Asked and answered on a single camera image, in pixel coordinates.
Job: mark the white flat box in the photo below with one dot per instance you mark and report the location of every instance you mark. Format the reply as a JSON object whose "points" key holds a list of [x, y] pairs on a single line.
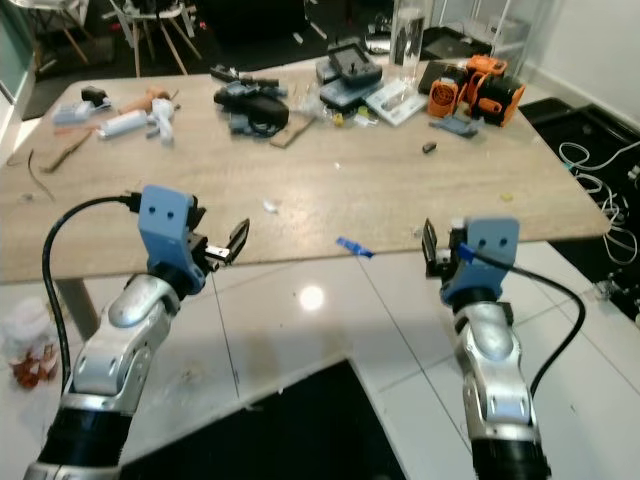
{"points": [[395, 102]]}

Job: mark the blue pen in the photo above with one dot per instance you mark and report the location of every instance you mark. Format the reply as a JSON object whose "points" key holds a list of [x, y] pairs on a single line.
{"points": [[356, 247]]}

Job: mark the wooden leg chair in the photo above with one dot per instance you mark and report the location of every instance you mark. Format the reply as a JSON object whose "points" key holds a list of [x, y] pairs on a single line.
{"points": [[155, 20], [50, 15]]}

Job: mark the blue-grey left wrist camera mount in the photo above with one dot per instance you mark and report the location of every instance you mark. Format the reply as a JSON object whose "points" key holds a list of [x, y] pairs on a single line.
{"points": [[168, 225]]}

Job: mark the small black box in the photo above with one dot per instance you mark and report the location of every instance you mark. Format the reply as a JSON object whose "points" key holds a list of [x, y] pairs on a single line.
{"points": [[95, 97]]}

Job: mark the orange black power tool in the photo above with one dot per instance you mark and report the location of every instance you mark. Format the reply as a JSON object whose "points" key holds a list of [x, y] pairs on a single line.
{"points": [[480, 90]]}

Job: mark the small white crumpled scrap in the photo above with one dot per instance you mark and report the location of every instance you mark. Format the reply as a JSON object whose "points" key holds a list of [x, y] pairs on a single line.
{"points": [[271, 206]]}

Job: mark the black cabinet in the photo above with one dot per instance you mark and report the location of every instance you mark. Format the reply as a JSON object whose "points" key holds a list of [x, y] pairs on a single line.
{"points": [[245, 18]]}

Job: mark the small black cap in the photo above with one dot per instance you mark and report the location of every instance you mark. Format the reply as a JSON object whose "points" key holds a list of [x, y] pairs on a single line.
{"points": [[429, 148]]}

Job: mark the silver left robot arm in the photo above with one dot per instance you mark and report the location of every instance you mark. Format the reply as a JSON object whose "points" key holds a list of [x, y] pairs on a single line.
{"points": [[115, 340]]}

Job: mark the white tube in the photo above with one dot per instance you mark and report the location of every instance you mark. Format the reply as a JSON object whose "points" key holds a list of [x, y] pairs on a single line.
{"points": [[135, 125]]}

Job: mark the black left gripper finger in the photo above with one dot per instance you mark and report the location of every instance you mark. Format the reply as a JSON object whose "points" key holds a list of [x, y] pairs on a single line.
{"points": [[243, 238], [230, 250]]}

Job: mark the blue grey flat part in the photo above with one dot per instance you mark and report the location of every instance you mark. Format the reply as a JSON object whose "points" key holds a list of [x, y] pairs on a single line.
{"points": [[454, 128]]}

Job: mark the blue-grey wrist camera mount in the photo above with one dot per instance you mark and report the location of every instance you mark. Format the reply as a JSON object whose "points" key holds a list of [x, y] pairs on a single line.
{"points": [[168, 225], [485, 255]]}

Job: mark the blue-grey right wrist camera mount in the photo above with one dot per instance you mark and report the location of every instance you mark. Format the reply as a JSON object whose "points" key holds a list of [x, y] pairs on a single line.
{"points": [[485, 255]]}

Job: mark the black floor mat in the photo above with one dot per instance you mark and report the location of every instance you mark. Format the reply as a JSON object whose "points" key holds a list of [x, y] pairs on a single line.
{"points": [[590, 125], [280, 430]]}

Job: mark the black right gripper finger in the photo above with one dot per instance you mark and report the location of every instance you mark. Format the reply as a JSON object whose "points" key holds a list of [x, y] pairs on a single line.
{"points": [[457, 238], [430, 245]]}

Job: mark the clear plastic trash bag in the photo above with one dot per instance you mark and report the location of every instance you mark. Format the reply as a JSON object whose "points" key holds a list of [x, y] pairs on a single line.
{"points": [[32, 345]]}

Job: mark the orange brown hand tool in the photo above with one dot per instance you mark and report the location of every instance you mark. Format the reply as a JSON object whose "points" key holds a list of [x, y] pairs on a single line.
{"points": [[155, 98]]}

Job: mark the light blue packet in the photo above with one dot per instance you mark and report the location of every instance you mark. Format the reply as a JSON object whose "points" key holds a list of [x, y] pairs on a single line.
{"points": [[72, 113]]}

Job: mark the brown wooden stick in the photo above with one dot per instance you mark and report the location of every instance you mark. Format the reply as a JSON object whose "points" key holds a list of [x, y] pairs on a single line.
{"points": [[70, 153]]}

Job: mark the black tool bundle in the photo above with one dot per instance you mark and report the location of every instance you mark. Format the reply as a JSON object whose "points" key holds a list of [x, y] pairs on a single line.
{"points": [[255, 108]]}

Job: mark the flat wooden piece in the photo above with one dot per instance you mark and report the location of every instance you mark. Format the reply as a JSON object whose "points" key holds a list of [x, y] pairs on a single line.
{"points": [[293, 132]]}

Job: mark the white metal frame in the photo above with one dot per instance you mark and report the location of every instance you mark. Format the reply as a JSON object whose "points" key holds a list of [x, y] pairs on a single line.
{"points": [[510, 25]]}

